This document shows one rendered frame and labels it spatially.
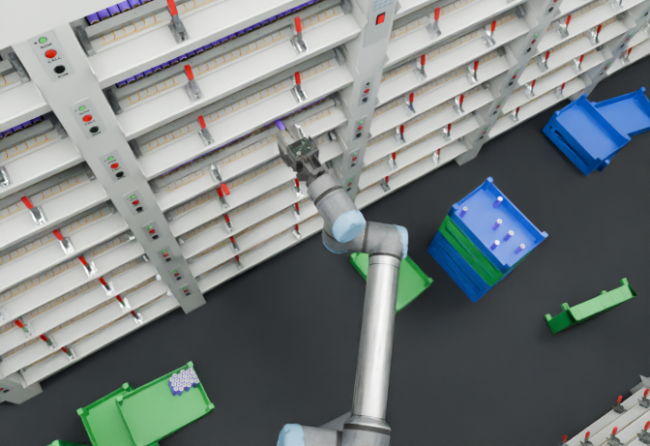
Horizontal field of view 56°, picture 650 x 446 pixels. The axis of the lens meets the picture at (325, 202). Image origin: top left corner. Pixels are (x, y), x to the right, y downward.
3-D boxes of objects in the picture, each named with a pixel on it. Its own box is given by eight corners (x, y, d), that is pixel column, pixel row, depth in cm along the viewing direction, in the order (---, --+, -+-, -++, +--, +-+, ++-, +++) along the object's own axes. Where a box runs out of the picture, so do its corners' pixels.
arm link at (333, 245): (359, 258, 174) (363, 243, 163) (318, 252, 174) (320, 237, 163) (363, 228, 178) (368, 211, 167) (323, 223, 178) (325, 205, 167)
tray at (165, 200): (344, 123, 188) (353, 115, 179) (162, 213, 173) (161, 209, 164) (314, 65, 188) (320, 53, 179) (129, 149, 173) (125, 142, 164)
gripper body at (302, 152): (309, 132, 164) (332, 166, 160) (308, 147, 172) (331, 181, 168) (283, 144, 162) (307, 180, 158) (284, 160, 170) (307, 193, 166)
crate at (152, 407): (189, 367, 244) (191, 360, 238) (211, 413, 237) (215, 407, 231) (114, 402, 229) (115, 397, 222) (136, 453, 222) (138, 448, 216)
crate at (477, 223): (541, 242, 229) (548, 234, 222) (503, 274, 224) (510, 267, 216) (484, 185, 238) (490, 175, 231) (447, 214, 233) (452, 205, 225)
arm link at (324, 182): (341, 194, 168) (310, 211, 165) (332, 181, 169) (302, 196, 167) (343, 180, 159) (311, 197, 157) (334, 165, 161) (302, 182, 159)
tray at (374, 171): (475, 129, 260) (490, 121, 246) (353, 193, 245) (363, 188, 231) (453, 86, 260) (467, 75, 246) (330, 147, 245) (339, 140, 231)
